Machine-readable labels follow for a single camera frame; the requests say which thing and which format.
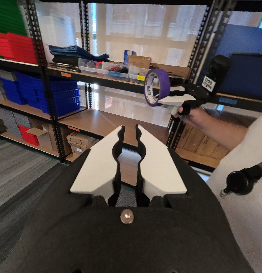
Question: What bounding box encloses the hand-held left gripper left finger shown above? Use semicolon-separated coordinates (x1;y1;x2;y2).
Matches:
70;126;125;200

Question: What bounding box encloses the clear plastic tray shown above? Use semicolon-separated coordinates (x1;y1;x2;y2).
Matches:
79;58;150;82

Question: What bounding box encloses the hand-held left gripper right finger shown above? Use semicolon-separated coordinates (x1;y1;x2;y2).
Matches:
136;125;187;200

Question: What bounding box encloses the stack of red bins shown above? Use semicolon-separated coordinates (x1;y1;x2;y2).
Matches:
0;31;37;64

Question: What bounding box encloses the open cardboard box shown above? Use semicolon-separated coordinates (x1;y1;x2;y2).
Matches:
26;124;55;150

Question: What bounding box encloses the stack of green bins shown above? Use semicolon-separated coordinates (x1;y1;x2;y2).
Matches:
0;0;27;37

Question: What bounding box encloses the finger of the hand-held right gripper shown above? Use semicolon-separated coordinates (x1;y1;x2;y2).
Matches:
165;85;187;95
158;94;196;107

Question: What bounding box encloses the pile of dark blue trays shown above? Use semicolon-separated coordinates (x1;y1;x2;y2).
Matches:
49;45;110;67

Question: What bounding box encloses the black badge reel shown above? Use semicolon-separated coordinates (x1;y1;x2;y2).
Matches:
223;162;262;197

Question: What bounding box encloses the person's right hand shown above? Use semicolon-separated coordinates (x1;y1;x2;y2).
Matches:
173;106;210;129

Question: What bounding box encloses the stack of grey bins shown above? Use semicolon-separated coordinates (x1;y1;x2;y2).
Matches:
0;71;34;138

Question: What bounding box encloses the small blue white box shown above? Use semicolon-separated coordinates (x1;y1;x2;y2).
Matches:
124;50;136;64

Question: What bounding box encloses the large brown cardboard box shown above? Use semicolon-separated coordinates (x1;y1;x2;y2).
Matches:
178;123;235;162

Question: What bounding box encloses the white shirt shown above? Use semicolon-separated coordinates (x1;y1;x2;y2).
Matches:
206;111;262;273

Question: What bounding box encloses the taped cardboard box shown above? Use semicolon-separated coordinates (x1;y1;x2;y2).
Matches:
67;132;96;157

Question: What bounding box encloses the red bin pile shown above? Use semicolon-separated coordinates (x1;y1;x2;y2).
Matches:
18;124;39;146

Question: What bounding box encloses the small cardboard box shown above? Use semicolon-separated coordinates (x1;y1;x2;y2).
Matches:
129;55;152;69

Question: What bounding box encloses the storage rack with bins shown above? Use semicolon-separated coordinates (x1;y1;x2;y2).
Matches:
0;0;262;173

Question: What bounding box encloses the dark blue panel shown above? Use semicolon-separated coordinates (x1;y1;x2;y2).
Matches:
216;24;262;101

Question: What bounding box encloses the stack of blue bins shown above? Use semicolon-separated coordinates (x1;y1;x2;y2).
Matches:
14;72;81;116

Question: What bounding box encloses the purple tape roll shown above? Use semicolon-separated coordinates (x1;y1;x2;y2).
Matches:
144;69;170;107

